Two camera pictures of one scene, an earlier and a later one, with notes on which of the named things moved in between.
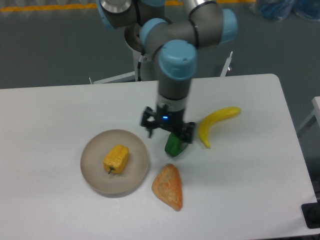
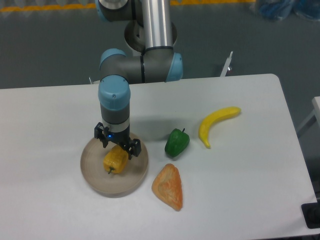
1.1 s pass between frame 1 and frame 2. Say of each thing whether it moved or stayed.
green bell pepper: stayed
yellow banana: stayed
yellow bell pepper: stayed
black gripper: moved
